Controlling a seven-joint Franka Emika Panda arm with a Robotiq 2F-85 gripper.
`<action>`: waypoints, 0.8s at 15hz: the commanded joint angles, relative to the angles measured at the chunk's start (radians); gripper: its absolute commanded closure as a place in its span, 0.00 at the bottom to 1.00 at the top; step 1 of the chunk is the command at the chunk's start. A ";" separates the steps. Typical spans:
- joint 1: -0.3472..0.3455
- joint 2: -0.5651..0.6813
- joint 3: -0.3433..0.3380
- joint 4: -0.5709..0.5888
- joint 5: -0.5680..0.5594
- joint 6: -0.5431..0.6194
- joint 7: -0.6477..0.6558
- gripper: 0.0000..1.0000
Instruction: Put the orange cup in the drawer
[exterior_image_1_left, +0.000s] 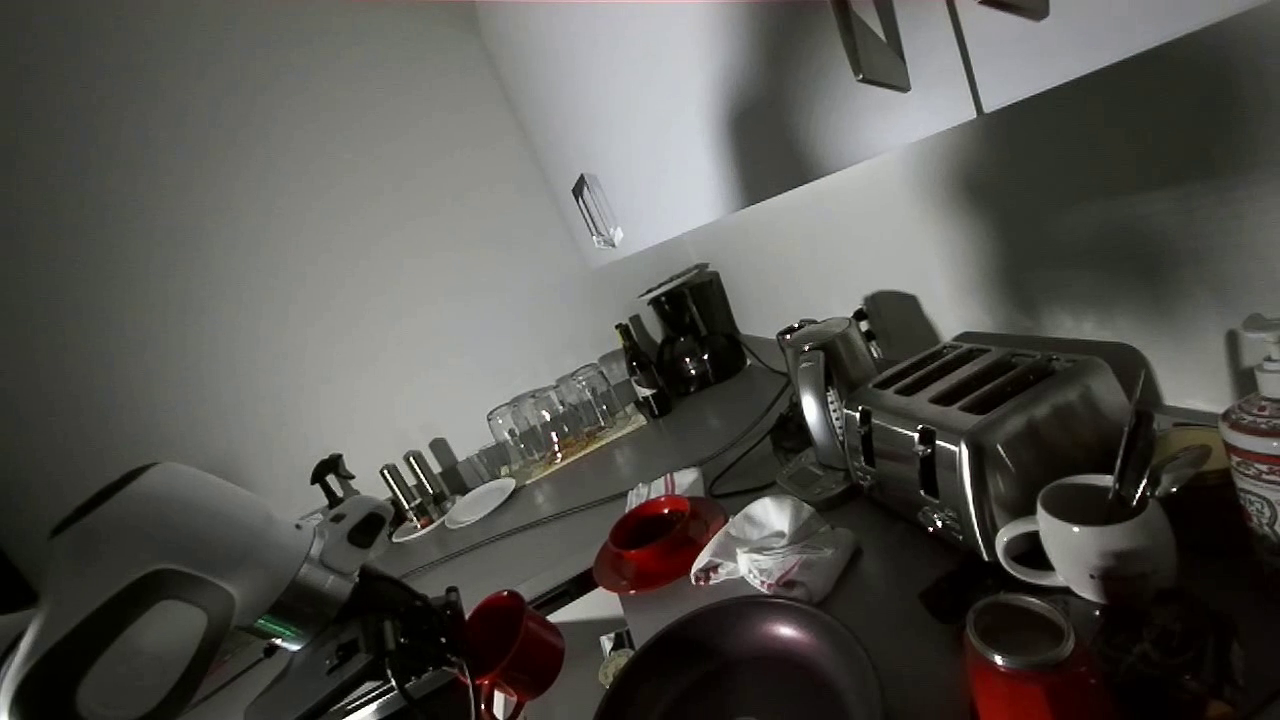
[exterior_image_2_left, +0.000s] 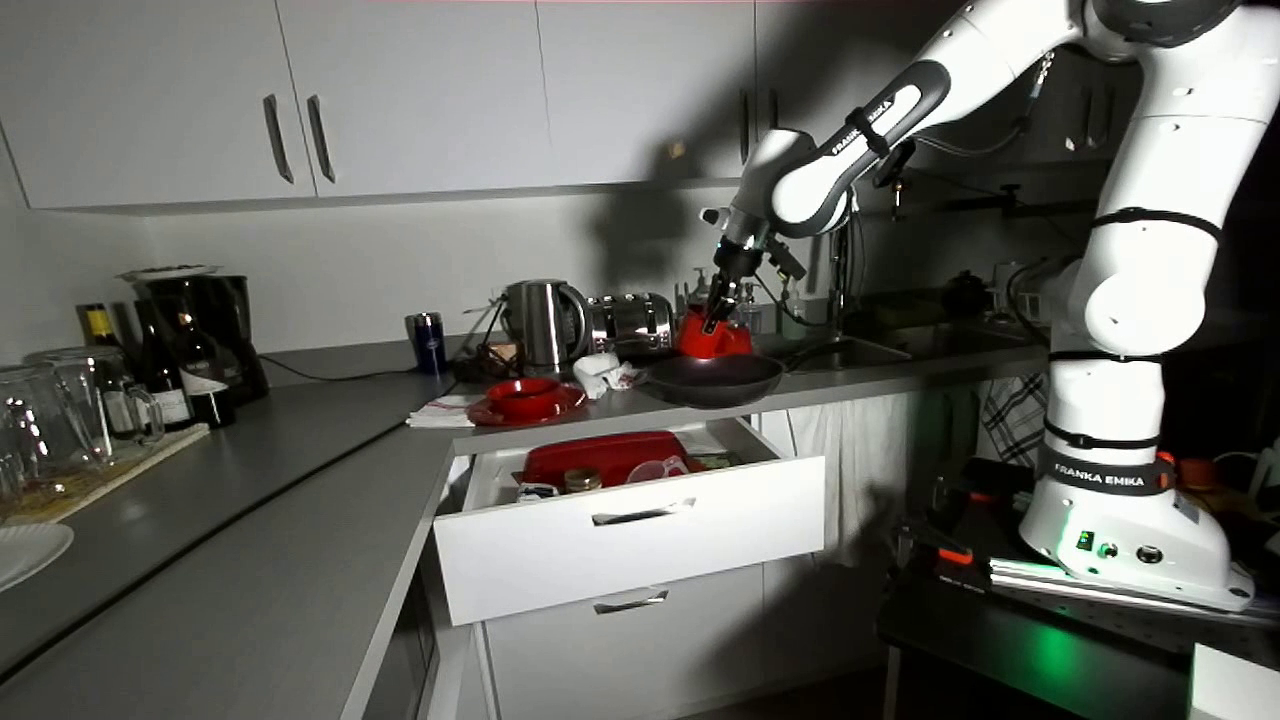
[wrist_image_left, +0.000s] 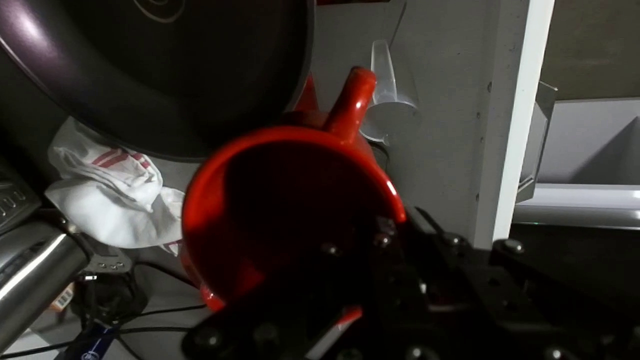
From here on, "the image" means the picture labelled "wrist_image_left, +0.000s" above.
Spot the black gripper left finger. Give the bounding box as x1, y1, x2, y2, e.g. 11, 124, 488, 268
181, 213, 429, 360

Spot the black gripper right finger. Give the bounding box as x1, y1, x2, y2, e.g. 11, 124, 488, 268
399, 204, 640, 360

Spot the orange-red cup with handle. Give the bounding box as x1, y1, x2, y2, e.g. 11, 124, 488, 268
177, 63, 409, 316

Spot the white kitchen drawer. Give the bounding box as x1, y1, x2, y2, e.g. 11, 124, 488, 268
514, 80, 640, 234

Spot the clear plastic cup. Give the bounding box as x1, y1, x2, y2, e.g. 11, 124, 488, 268
362, 38, 424, 146

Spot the black kettle base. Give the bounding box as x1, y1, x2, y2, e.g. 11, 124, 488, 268
67, 268, 150, 329

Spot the white crumpled cloth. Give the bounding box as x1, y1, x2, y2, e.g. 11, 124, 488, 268
44, 118, 190, 255

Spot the dark frying pan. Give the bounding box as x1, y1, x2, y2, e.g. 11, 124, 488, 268
0, 0, 316, 164

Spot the chrome four-slot toaster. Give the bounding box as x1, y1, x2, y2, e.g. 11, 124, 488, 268
0, 157, 93, 354

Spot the black power cable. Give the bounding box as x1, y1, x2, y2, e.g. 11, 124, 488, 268
0, 260, 210, 360

